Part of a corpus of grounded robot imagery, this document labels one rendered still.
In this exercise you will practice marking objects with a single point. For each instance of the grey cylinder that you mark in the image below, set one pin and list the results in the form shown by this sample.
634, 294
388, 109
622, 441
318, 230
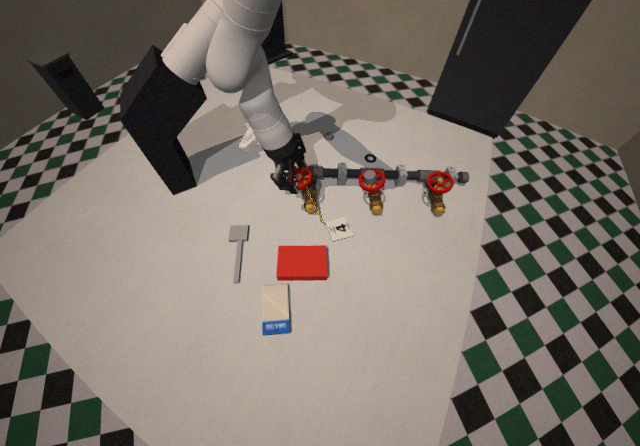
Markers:
370, 177

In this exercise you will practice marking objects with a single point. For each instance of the red rectangular block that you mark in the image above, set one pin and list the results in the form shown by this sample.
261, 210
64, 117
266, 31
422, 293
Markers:
302, 263

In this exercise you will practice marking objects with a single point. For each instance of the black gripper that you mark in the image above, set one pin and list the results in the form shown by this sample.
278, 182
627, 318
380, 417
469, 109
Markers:
282, 160

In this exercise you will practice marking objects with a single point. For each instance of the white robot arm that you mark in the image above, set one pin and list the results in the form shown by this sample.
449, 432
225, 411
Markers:
234, 59

